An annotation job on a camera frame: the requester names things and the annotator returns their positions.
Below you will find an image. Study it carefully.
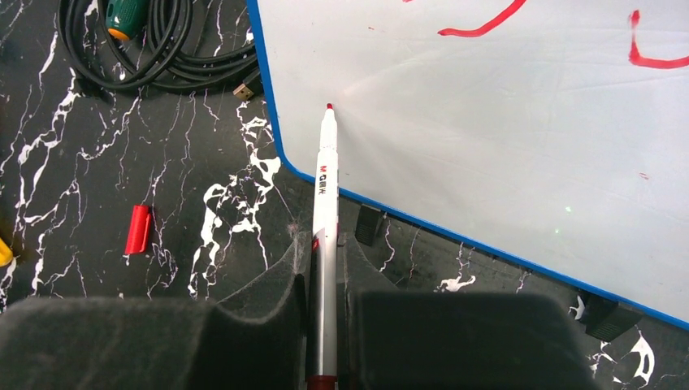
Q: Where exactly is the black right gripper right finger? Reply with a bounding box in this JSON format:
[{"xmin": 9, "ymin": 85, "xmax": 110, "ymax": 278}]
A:
[{"xmin": 338, "ymin": 235, "xmax": 596, "ymax": 389}]

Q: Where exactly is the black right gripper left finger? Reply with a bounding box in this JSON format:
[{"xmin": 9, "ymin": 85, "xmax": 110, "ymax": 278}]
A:
[{"xmin": 1, "ymin": 232, "xmax": 310, "ymax": 389}]

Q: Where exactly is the white red whiteboard marker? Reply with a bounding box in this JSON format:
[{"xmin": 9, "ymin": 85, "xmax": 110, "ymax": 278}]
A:
[{"xmin": 305, "ymin": 103, "xmax": 339, "ymax": 389}]

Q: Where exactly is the red marker cap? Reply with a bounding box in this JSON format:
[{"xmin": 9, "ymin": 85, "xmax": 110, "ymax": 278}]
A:
[{"xmin": 124, "ymin": 205, "xmax": 152, "ymax": 255}]

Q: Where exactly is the blue framed whiteboard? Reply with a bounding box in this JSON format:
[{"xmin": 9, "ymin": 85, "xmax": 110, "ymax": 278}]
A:
[{"xmin": 247, "ymin": 1, "xmax": 688, "ymax": 327}]

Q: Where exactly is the yellow handled screwdriver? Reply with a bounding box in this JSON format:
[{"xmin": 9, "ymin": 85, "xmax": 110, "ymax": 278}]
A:
[{"xmin": 0, "ymin": 239, "xmax": 14, "ymax": 267}]

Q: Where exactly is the black coiled usb cable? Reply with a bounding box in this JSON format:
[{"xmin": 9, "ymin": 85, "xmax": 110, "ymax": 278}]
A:
[{"xmin": 57, "ymin": 0, "xmax": 265, "ymax": 102}]

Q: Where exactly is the green handled screwdriver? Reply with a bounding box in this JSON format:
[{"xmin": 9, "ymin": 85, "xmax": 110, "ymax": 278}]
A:
[{"xmin": 105, "ymin": 0, "xmax": 149, "ymax": 41}]

